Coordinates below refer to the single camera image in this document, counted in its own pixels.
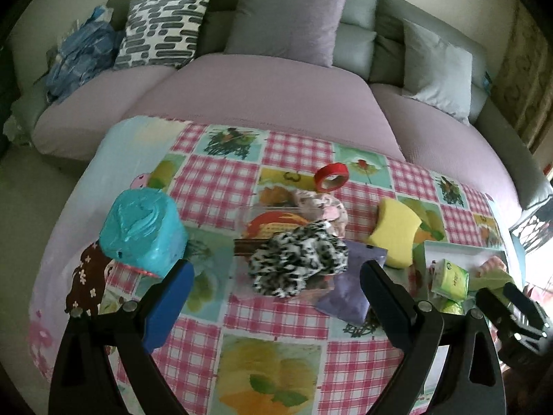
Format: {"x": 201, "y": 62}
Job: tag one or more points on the black metal railing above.
{"x": 533, "y": 229}

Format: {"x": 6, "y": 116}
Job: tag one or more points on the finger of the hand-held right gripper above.
{"x": 497, "y": 309}
{"x": 527, "y": 304}

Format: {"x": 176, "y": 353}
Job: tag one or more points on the teal plastic container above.
{"x": 142, "y": 229}

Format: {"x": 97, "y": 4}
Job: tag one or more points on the blue clothes pile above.
{"x": 82, "y": 56}

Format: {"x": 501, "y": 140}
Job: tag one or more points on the chequered printed tablecloth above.
{"x": 268, "y": 328}

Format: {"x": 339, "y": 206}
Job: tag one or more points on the pink floral scrunchie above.
{"x": 324, "y": 207}

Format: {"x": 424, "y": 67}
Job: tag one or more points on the purple sofa cover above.
{"x": 268, "y": 90}

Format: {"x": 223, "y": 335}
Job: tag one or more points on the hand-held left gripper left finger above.
{"x": 173, "y": 298}

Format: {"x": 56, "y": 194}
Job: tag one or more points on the clear plastic box brown label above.
{"x": 263, "y": 224}

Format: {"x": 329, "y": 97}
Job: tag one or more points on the yellow sponge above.
{"x": 393, "y": 233}

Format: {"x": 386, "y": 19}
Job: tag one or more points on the floral curtain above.
{"x": 522, "y": 78}

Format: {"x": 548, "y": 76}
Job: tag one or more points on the red tape roll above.
{"x": 322, "y": 177}

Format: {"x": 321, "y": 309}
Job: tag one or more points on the teal tray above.
{"x": 458, "y": 250}

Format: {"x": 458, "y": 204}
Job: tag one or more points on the grey sofa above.
{"x": 363, "y": 13}

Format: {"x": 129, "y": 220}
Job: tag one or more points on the pink knitted cloth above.
{"x": 492, "y": 264}

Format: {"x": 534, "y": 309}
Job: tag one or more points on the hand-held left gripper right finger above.
{"x": 380, "y": 294}

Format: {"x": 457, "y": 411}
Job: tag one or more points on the black and white patterned pillow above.
{"x": 164, "y": 30}

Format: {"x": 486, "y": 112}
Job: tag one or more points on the leopard print scrunchie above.
{"x": 293, "y": 259}

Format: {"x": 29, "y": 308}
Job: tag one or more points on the white plastic bag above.
{"x": 17, "y": 127}

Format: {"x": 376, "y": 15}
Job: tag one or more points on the purple cloth pouch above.
{"x": 350, "y": 294}

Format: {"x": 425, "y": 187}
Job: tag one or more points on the light grey pillow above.
{"x": 436, "y": 73}

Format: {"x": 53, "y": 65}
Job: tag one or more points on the purple pillow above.
{"x": 285, "y": 21}

